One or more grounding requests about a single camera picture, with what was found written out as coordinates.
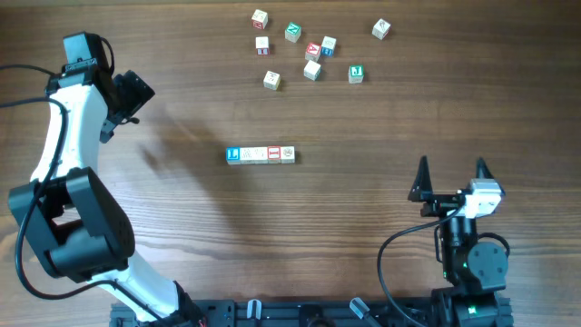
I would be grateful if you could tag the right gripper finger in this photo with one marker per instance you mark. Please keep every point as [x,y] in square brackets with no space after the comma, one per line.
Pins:
[482,172]
[421,190]

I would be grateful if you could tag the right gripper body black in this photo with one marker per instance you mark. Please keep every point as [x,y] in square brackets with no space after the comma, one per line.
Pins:
[438,205]

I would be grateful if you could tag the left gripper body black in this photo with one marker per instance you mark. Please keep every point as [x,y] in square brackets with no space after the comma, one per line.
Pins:
[133,96]

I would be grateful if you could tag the blue L wooden block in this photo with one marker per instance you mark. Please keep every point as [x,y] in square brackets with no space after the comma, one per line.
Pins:
[233,155]

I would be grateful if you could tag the wooden block letter M outline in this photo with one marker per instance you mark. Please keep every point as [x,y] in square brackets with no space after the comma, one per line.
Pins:
[247,155]

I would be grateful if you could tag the wooden block yellow picture side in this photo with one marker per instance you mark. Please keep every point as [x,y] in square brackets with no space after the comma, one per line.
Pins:
[260,155]

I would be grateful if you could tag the red I wooden block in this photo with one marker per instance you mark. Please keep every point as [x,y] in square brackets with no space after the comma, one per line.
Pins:
[274,154]

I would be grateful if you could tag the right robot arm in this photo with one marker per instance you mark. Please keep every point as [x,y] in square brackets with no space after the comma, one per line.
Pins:
[475,264]

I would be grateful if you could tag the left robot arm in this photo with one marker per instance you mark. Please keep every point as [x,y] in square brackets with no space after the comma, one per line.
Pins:
[65,213]

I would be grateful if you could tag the green J wooden block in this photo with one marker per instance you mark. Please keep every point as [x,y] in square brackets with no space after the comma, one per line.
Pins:
[356,74]

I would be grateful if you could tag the block with number six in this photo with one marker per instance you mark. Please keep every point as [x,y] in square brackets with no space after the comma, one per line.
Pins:
[262,45]

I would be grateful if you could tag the red-sided block top left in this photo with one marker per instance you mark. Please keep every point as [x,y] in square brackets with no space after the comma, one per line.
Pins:
[259,19]

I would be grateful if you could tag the red M wooden block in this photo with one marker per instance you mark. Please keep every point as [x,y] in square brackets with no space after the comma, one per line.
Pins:
[312,70]

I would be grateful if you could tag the plain block far right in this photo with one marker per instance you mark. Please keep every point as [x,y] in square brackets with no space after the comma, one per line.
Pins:
[381,29]

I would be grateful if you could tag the green N wooden block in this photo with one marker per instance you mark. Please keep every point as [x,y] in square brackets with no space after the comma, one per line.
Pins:
[293,32]

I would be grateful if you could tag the blue-sided wooden block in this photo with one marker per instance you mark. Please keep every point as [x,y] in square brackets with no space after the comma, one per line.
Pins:
[328,45]

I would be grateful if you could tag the red A wooden block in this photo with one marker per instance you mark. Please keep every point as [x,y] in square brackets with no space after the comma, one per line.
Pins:
[313,52]

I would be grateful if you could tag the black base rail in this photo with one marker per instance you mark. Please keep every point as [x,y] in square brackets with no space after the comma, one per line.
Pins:
[313,313]

